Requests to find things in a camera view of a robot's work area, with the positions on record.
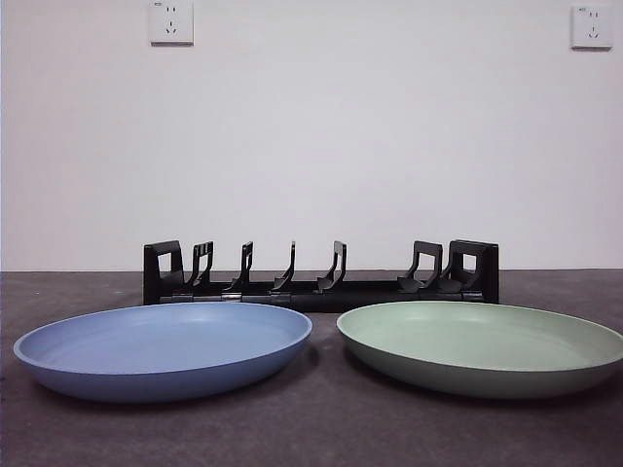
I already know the blue round plate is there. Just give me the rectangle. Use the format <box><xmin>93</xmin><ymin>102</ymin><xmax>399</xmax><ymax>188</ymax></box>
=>
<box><xmin>13</xmin><ymin>301</ymin><xmax>313</xmax><ymax>404</ymax></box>

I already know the green round plate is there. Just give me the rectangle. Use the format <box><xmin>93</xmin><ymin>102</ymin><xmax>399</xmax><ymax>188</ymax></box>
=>
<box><xmin>335</xmin><ymin>300</ymin><xmax>623</xmax><ymax>401</ymax></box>

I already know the black plastic plate rack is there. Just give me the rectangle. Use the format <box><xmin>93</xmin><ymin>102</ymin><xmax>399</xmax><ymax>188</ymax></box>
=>
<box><xmin>142</xmin><ymin>238</ymin><xmax>500</xmax><ymax>313</ymax></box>

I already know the white wall socket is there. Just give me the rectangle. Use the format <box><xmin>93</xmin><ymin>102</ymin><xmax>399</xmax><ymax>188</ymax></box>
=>
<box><xmin>149</xmin><ymin>0</ymin><xmax>195</xmax><ymax>48</ymax></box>
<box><xmin>569</xmin><ymin>4</ymin><xmax>613</xmax><ymax>51</ymax></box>

